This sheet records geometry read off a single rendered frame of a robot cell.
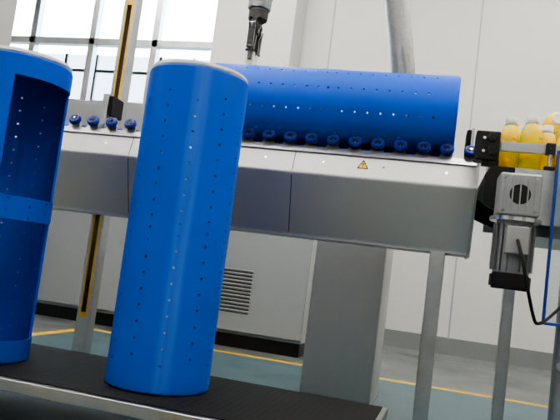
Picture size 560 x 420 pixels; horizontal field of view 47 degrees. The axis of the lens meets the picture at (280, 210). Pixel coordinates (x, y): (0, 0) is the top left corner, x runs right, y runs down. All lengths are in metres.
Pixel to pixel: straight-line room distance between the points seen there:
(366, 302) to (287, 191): 0.72
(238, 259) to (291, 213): 1.75
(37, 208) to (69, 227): 2.45
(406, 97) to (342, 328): 1.03
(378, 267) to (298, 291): 1.19
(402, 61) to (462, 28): 2.60
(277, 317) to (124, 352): 2.16
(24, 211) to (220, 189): 0.57
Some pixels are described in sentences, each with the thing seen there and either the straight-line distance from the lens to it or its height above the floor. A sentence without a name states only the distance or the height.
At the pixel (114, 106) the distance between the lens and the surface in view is 2.57.
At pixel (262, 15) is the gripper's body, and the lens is 2.54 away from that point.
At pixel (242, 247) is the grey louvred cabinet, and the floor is 0.60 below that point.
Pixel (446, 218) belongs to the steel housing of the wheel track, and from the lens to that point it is 2.14.
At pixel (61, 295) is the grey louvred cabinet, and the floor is 0.15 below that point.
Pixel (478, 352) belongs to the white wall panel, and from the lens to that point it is 4.98.
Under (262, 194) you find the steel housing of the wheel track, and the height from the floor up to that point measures 0.75.
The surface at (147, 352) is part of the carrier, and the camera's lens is 1.73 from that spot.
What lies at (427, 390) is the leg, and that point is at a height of 0.19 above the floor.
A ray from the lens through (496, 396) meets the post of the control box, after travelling 2.55.
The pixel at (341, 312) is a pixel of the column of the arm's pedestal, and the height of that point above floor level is 0.36.
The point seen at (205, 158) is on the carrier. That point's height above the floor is 0.78.
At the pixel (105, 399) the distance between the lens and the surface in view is 1.69.
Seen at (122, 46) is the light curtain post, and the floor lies 1.39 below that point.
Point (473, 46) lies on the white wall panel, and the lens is 5.30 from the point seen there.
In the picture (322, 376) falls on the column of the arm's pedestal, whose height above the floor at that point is 0.09.
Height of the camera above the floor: 0.52
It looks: 5 degrees up
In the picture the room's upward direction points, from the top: 7 degrees clockwise
